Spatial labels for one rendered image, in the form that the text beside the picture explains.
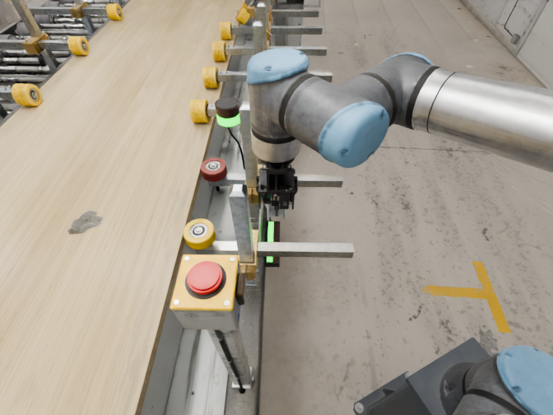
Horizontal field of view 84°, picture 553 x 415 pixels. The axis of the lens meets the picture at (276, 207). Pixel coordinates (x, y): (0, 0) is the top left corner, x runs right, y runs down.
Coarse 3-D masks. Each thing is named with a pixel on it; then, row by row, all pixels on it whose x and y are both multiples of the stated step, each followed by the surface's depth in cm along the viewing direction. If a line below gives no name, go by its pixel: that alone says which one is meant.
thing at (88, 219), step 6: (90, 210) 83; (84, 216) 82; (90, 216) 82; (96, 216) 82; (72, 222) 80; (78, 222) 80; (84, 222) 81; (90, 222) 80; (96, 222) 81; (72, 228) 79; (78, 228) 80; (84, 228) 79
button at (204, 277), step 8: (200, 264) 36; (208, 264) 36; (216, 264) 36; (192, 272) 35; (200, 272) 35; (208, 272) 35; (216, 272) 35; (192, 280) 34; (200, 280) 34; (208, 280) 34; (216, 280) 34; (192, 288) 34; (200, 288) 34; (208, 288) 34; (216, 288) 34
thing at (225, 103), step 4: (220, 100) 75; (224, 100) 75; (228, 100) 75; (232, 100) 75; (236, 100) 75; (216, 104) 74; (220, 104) 74; (224, 104) 74; (228, 104) 74; (232, 104) 74; (236, 104) 74; (220, 108) 73; (224, 108) 73; (228, 108) 73; (228, 128) 80; (240, 128) 78; (240, 132) 79; (232, 136) 82; (236, 140) 82; (240, 148) 84; (240, 152) 86; (244, 168) 90
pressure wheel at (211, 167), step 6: (204, 162) 96; (210, 162) 97; (216, 162) 97; (222, 162) 96; (204, 168) 94; (210, 168) 95; (216, 168) 95; (222, 168) 94; (204, 174) 94; (210, 174) 93; (216, 174) 93; (222, 174) 95; (210, 180) 95; (216, 180) 95; (216, 186) 102
